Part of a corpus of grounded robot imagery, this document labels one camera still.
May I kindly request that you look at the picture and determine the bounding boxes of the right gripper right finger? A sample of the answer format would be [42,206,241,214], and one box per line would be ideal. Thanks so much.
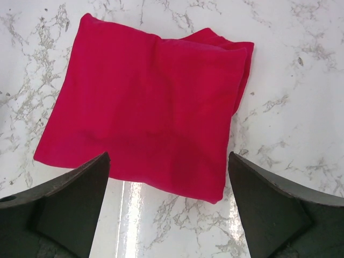
[228,152,343,257]

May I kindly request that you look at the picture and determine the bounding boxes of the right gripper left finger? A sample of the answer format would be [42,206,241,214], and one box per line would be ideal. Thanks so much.
[1,153,110,257]

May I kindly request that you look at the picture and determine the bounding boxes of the magenta t shirt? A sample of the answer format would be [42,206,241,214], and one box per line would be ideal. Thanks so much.
[34,14,254,204]

